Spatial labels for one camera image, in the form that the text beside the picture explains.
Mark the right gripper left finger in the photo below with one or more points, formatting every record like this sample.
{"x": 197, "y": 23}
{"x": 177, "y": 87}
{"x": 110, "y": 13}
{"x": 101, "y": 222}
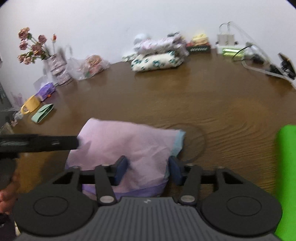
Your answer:
{"x": 106, "y": 177}

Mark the white power strip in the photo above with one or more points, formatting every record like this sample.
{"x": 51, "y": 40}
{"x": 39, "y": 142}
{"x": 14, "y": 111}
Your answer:
{"x": 247, "y": 48}

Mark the clear plastic snack bag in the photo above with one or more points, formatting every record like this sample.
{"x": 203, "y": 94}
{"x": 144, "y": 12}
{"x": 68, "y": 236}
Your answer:
{"x": 86, "y": 68}

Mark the left white charger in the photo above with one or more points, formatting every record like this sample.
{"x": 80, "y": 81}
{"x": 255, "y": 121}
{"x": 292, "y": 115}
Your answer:
{"x": 222, "y": 39}

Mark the green mat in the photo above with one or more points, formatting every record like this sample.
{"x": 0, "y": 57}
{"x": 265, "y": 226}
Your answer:
{"x": 285, "y": 181}

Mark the purple tissue box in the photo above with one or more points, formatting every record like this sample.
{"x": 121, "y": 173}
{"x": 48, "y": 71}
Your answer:
{"x": 44, "y": 88}

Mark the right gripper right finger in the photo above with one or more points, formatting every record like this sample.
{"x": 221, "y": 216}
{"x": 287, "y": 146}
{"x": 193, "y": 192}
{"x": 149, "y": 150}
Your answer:
{"x": 187, "y": 176}

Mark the knitted pink vase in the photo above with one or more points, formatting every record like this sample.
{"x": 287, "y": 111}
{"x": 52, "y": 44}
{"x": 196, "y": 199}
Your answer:
{"x": 57, "y": 67}

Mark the white pink-flower folded cloth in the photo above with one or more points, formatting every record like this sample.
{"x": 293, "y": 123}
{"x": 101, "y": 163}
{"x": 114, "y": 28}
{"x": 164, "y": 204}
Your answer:
{"x": 172, "y": 42}

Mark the right white charger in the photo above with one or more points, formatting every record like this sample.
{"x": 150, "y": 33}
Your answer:
{"x": 230, "y": 39}

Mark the person's left hand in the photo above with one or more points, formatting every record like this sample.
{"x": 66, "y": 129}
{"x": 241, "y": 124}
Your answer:
{"x": 10, "y": 194}

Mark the yellow pink small boxes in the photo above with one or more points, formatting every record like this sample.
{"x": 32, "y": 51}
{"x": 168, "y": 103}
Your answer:
{"x": 201, "y": 39}

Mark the black phone holder stand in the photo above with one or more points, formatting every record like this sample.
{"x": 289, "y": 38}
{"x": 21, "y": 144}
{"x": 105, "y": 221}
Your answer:
{"x": 286, "y": 68}

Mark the yellow mug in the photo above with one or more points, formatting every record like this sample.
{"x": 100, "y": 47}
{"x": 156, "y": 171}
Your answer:
{"x": 30, "y": 105}

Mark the cream green-flower folded cloth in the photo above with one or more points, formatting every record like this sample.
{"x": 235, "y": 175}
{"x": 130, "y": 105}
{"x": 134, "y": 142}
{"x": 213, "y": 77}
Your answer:
{"x": 153, "y": 62}

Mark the white charger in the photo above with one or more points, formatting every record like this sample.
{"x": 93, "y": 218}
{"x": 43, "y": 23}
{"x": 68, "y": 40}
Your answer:
{"x": 222, "y": 39}
{"x": 230, "y": 39}

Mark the pink blue purple mesh garment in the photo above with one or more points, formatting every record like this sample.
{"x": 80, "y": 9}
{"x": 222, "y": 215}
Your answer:
{"x": 147, "y": 149}

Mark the green transparent box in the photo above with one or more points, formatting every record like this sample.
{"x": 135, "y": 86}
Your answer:
{"x": 236, "y": 53}

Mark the pink artificial flower bouquet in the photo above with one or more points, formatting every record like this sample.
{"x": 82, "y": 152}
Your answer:
{"x": 33, "y": 48}

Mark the dark green labelled box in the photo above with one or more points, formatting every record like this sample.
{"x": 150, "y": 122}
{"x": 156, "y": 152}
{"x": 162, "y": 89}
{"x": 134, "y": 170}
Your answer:
{"x": 199, "y": 49}

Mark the white astronaut figure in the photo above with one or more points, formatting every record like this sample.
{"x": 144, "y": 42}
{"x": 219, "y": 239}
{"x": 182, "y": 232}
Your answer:
{"x": 140, "y": 38}

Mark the green fabric pouch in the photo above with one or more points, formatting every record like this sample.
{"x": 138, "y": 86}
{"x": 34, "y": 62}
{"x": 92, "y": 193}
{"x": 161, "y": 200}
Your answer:
{"x": 42, "y": 113}

